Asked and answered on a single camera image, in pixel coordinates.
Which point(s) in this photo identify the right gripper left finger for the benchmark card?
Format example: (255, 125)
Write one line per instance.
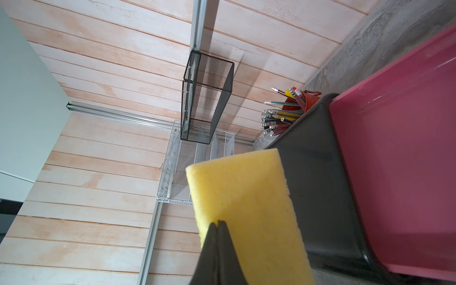
(207, 270)

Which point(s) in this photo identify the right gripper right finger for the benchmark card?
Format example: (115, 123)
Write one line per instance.
(229, 271)

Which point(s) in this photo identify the black drawer cabinet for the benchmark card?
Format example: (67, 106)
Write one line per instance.
(323, 199)

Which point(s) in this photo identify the pink top drawer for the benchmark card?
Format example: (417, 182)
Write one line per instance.
(397, 133)

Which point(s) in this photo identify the red pencil cup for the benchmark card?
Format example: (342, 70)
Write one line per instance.
(306, 99)

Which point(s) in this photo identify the black mesh wall basket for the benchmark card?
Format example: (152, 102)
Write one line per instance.
(206, 90)

